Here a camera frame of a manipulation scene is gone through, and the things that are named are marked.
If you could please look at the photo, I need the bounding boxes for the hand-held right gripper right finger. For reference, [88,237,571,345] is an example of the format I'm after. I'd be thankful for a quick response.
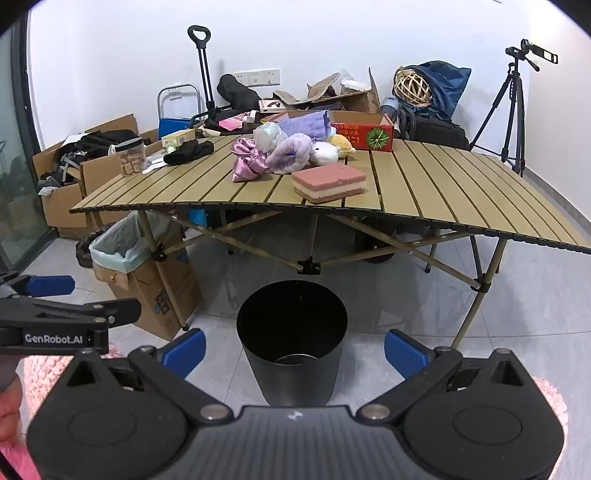
[358,329,532,424]

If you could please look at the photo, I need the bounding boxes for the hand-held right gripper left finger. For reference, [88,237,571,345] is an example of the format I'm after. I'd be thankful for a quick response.
[65,329,234,424]

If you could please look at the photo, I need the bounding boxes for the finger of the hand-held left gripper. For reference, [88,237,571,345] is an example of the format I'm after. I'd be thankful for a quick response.
[0,272,75,301]
[0,298,141,328]

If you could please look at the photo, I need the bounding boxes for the black round waste bin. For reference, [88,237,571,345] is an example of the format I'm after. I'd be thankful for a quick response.
[236,280,348,408]

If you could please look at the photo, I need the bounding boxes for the pink layered sponge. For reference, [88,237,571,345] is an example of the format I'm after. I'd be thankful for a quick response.
[291,165,367,204]

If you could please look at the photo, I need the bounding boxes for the pink satin cloth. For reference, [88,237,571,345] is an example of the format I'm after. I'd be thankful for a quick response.
[231,137,273,184]

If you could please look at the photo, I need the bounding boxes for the white plush toy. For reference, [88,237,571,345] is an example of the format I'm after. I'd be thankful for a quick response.
[308,142,341,165]

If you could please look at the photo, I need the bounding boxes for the clear plastic bag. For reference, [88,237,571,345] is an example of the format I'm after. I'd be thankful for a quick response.
[253,122,288,152]

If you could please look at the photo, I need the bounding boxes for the lavender woven pouch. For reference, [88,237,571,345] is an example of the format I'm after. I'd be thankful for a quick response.
[276,111,331,141]

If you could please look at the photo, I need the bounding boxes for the person's left hand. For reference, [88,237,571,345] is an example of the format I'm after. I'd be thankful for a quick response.
[0,384,24,446]

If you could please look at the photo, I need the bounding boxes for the printed cardboard box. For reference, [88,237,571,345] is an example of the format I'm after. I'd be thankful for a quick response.
[92,222,204,342]

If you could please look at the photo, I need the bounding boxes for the green plastic liner bag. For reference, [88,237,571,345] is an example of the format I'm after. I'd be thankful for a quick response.
[89,212,153,280]

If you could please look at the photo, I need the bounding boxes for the plain cardboard box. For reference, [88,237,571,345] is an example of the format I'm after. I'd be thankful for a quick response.
[81,114,162,204]
[32,138,93,241]

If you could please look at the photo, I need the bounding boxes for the glass sliding door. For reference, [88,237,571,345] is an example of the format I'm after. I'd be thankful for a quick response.
[0,18,58,273]

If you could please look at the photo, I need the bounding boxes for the black rubber wheel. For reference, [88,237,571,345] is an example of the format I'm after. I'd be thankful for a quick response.
[355,231,393,264]

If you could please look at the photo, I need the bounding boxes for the clear snack jar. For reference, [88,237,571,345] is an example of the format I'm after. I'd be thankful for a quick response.
[115,137,148,177]

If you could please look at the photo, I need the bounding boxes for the black clothes pile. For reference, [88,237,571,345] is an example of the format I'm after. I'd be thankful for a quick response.
[39,130,144,185]

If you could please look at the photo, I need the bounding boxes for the tan folding table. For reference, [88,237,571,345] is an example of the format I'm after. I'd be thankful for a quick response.
[69,134,591,352]

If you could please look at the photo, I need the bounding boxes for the black cloth gloves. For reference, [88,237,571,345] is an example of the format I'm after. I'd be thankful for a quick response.
[163,141,215,167]

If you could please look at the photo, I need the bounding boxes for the small cream carton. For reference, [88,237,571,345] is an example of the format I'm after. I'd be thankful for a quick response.
[161,129,197,148]

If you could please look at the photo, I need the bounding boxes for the red cardboard box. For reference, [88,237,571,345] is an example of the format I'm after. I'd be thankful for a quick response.
[265,110,395,153]

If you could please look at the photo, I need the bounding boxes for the black duffel bag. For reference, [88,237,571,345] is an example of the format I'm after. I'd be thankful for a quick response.
[217,74,262,112]

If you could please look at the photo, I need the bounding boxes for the open flapped cardboard box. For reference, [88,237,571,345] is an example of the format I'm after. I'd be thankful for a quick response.
[272,68,382,114]

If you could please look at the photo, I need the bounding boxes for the woven rattan ball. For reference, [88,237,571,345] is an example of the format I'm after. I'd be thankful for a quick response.
[393,68,433,107]

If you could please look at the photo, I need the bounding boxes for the blue fabric bag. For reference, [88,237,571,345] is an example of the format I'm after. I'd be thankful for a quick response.
[397,61,472,123]

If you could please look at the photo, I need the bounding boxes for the black tripod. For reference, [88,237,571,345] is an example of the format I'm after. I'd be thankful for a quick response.
[470,60,527,178]

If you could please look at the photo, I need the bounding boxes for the white wall outlet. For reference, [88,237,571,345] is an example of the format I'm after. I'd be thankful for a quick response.
[232,69,281,87]

